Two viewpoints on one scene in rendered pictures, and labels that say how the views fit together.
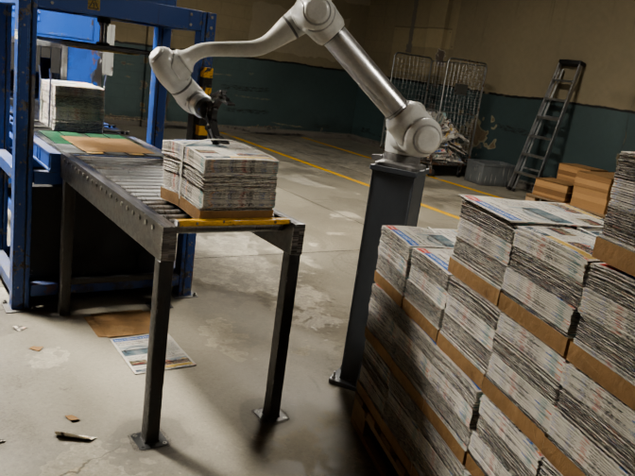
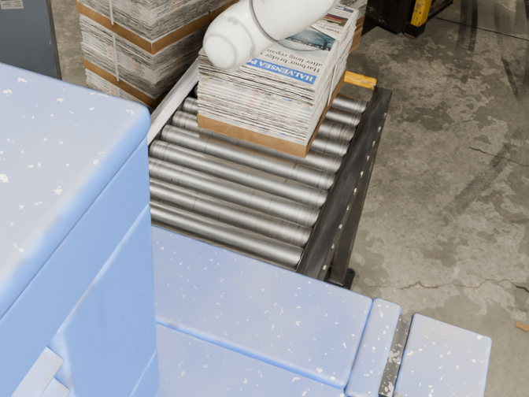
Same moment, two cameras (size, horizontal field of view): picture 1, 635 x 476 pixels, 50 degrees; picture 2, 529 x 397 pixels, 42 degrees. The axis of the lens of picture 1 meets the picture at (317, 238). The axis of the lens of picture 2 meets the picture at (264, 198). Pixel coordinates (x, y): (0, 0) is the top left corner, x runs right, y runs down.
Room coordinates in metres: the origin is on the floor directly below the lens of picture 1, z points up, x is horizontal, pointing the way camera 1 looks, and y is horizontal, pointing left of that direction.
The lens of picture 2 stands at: (3.38, 1.56, 1.91)
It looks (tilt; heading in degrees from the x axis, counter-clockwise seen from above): 44 degrees down; 231
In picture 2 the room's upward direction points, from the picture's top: 6 degrees clockwise
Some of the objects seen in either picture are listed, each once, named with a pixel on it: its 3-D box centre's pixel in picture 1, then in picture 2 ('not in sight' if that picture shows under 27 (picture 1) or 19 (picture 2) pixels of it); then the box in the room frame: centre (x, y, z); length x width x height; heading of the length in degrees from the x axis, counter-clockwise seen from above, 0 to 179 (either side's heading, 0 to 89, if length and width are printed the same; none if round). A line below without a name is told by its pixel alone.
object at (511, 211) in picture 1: (540, 212); not in sight; (1.83, -0.60, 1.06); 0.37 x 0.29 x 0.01; 108
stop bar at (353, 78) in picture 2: (235, 221); (302, 64); (2.26, 0.29, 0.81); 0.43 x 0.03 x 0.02; 125
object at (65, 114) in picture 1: (71, 105); not in sight; (4.11, 1.58, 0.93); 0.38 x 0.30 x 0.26; 35
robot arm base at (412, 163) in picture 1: (397, 159); not in sight; (2.87, -0.29, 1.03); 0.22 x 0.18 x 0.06; 68
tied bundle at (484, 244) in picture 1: (538, 253); not in sight; (1.84, -0.62, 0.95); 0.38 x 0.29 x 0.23; 108
